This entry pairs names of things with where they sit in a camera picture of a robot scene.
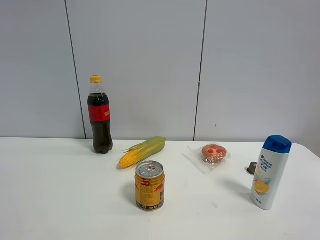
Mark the yellow corn cob green husk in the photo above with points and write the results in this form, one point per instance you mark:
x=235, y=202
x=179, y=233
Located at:
x=140, y=152

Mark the gold Red Bull can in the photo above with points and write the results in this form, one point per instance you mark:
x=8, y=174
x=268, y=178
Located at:
x=149, y=186

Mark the muffin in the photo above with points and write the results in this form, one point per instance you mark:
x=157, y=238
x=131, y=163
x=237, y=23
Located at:
x=208, y=157

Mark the white shampoo bottle blue cap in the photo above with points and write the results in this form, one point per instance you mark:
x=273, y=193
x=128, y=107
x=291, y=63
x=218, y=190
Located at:
x=269, y=170

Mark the cola bottle yellow cap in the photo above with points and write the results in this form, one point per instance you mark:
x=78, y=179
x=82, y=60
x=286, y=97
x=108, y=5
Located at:
x=99, y=116

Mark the small grey coffee capsule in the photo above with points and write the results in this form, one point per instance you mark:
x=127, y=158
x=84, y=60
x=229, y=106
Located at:
x=252, y=168

